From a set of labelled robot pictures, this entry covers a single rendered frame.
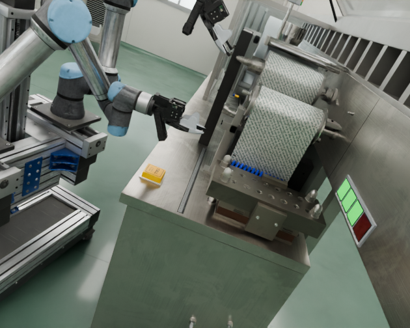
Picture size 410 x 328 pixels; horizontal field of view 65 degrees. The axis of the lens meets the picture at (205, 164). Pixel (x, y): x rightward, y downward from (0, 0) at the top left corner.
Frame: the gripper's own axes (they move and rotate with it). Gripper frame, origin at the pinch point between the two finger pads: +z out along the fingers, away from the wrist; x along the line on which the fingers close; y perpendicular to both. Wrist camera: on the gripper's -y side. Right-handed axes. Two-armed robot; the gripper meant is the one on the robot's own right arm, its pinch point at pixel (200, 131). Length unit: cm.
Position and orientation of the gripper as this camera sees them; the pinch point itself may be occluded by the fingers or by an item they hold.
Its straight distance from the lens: 118.0
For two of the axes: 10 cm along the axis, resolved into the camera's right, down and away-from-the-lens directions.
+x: 1.5, -4.3, 8.9
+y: 3.4, -8.2, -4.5
